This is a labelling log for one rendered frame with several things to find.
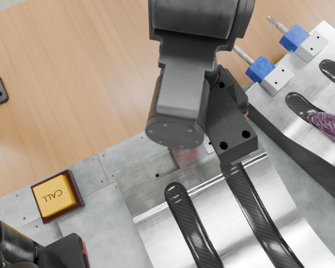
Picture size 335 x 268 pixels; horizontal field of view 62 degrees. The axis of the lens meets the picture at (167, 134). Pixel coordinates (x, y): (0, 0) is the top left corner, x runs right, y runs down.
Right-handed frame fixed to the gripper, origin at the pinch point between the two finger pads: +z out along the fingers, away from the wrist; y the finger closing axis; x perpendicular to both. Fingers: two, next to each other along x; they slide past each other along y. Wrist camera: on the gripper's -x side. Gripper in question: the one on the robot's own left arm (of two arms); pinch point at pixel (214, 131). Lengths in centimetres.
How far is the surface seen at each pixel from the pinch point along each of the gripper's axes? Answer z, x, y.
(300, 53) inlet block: 8.6, 11.8, 24.2
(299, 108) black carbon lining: 12.2, 2.5, 18.1
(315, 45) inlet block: 7.4, 11.1, 26.8
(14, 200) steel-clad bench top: 3.9, 8.6, -41.0
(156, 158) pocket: 4.6, 3.0, -11.1
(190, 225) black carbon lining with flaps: 7.7, -9.8, -10.7
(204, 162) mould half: 5.2, -1.9, -3.7
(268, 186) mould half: 9.8, -9.3, 4.3
